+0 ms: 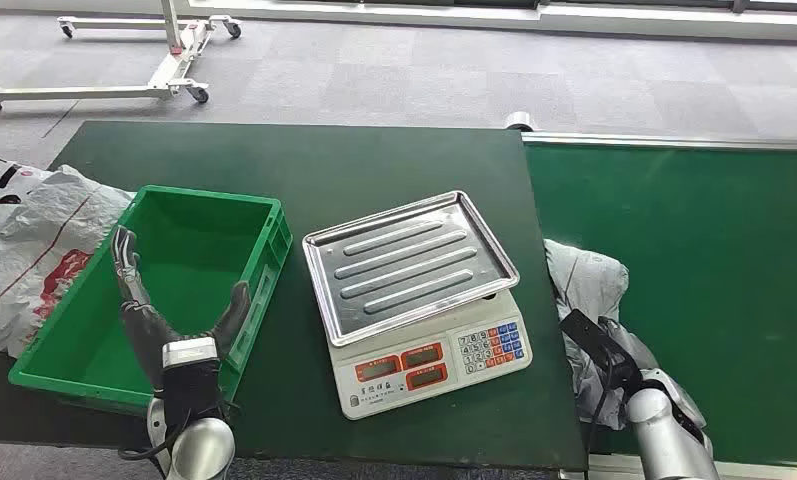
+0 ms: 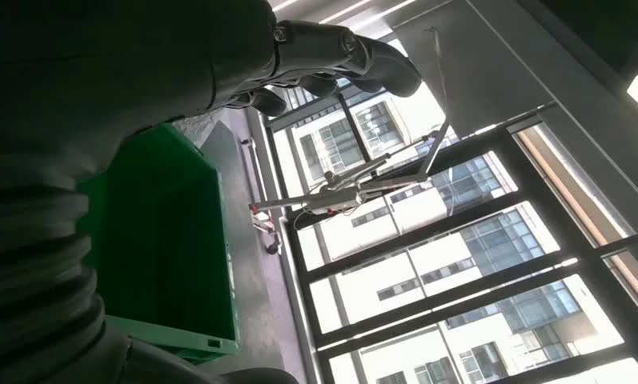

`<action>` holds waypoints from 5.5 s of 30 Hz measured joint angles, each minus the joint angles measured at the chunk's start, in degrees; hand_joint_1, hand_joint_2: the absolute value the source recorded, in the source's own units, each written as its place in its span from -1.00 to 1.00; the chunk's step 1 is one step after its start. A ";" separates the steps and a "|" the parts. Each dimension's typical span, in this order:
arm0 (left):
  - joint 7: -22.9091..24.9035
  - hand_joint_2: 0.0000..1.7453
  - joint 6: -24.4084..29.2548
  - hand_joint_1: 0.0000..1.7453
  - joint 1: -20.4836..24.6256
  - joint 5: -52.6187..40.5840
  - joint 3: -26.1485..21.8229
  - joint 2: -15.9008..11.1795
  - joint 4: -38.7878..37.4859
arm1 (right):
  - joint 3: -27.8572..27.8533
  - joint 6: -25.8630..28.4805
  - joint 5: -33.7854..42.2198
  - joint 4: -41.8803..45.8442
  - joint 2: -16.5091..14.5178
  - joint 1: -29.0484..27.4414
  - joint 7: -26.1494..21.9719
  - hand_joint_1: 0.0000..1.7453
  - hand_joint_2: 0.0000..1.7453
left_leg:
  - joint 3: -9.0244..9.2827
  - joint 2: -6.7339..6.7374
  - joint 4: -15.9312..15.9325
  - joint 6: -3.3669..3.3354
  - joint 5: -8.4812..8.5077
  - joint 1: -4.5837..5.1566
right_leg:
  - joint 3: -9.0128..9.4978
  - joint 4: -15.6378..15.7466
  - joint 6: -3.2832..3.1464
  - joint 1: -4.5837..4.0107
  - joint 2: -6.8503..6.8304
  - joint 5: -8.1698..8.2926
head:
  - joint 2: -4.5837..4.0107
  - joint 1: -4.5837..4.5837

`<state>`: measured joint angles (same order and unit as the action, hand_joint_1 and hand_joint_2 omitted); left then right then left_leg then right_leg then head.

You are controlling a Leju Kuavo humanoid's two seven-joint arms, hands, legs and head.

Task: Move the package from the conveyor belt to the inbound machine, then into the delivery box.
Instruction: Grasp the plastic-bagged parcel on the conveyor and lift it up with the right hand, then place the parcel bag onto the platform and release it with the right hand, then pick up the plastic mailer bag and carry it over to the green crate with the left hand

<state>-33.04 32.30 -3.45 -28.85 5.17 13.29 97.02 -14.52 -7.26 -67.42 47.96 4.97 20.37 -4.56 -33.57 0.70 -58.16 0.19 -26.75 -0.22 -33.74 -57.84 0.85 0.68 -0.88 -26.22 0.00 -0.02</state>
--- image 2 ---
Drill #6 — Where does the white wheeled metal stand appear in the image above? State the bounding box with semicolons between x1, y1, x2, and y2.
248;118;452;257

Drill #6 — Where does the black window frame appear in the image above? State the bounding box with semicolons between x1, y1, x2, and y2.
264;98;638;384

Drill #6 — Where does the green plastic crate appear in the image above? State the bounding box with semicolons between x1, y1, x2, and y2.
77;122;241;366

